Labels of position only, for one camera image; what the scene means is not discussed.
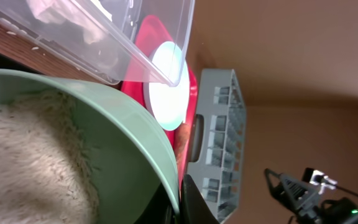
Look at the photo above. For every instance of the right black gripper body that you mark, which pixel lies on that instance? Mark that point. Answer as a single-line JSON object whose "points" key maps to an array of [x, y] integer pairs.
{"points": [[300, 198]]}

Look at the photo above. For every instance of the clear plastic bin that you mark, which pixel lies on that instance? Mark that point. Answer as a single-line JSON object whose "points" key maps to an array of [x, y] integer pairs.
{"points": [[116, 58]]}

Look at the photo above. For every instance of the grey dishwasher rack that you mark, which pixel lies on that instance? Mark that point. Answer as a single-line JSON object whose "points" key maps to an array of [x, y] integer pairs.
{"points": [[218, 146]]}

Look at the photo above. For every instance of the white rice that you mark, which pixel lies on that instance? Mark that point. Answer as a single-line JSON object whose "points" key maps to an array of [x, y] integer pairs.
{"points": [[44, 177]]}

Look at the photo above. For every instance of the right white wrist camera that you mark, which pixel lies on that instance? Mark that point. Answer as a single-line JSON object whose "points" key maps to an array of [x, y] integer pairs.
{"points": [[319, 179]]}

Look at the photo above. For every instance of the crumpled white tissue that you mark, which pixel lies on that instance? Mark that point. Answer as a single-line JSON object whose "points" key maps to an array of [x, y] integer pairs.
{"points": [[60, 11]]}

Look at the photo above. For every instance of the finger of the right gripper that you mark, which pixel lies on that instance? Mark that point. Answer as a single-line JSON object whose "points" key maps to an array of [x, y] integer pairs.
{"points": [[274, 183]]}

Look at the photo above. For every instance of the large light blue plate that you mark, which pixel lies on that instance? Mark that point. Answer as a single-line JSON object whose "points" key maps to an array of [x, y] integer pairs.
{"points": [[168, 104]]}

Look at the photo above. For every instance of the green bowl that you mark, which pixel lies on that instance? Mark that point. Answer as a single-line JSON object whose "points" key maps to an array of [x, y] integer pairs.
{"points": [[132, 161]]}

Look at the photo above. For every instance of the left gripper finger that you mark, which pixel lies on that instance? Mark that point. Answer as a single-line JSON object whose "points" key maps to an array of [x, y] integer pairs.
{"points": [[193, 208]]}

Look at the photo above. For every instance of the orange carrot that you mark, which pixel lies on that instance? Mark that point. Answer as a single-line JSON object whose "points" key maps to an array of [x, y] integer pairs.
{"points": [[182, 135]]}

